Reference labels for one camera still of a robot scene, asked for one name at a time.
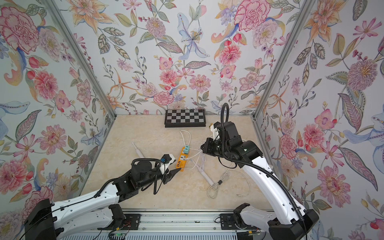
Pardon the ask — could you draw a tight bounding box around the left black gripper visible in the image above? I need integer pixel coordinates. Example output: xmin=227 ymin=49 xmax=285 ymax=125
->
xmin=137 ymin=167 xmax=183 ymax=189

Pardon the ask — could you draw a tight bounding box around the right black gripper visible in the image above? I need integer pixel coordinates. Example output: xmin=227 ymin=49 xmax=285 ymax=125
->
xmin=201 ymin=139 xmax=233 ymax=159

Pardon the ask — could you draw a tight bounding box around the white USB charging cable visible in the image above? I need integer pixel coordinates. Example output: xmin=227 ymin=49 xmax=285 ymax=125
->
xmin=182 ymin=148 xmax=208 ymax=172

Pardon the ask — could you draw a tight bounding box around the orange power strip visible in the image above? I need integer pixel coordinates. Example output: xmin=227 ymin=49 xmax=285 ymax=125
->
xmin=176 ymin=149 xmax=188 ymax=172

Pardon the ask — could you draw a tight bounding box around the teal USB charger plug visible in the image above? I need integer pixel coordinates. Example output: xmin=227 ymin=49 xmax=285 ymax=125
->
xmin=182 ymin=146 xmax=190 ymax=156

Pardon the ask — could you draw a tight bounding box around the white electric toothbrush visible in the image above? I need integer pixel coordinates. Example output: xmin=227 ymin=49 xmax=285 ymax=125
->
xmin=132 ymin=142 xmax=145 ymax=158
xmin=198 ymin=167 xmax=215 ymax=186

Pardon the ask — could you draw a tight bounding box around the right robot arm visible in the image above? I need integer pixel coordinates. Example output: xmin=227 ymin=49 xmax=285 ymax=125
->
xmin=201 ymin=122 xmax=319 ymax=240

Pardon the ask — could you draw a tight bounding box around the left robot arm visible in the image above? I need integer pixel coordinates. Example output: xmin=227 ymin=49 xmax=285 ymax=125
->
xmin=21 ymin=154 xmax=179 ymax=240

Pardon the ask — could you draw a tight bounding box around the black white chessboard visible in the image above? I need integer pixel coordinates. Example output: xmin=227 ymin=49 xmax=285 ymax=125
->
xmin=165 ymin=109 xmax=206 ymax=128

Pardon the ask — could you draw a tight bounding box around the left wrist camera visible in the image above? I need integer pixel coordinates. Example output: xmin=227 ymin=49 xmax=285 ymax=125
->
xmin=159 ymin=154 xmax=176 ymax=175

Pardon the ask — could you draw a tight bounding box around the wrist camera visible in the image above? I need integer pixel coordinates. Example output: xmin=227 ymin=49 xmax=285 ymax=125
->
xmin=159 ymin=154 xmax=176 ymax=175
xmin=210 ymin=122 xmax=221 ymax=140

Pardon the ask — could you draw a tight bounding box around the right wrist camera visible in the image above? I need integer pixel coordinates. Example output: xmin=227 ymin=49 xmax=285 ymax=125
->
xmin=210 ymin=122 xmax=221 ymax=140

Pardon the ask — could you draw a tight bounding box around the bundled white cable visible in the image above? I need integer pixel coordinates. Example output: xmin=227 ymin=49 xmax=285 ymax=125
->
xmin=206 ymin=169 xmax=251 ymax=200

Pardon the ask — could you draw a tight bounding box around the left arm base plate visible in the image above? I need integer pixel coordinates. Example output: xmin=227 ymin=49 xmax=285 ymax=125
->
xmin=98 ymin=214 xmax=141 ymax=231

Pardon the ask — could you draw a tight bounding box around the aluminium mounting rail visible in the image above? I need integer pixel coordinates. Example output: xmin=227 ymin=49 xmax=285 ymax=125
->
xmin=59 ymin=208 xmax=307 ymax=233

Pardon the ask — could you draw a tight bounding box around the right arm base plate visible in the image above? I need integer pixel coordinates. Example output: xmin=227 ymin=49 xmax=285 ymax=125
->
xmin=215 ymin=214 xmax=260 ymax=231

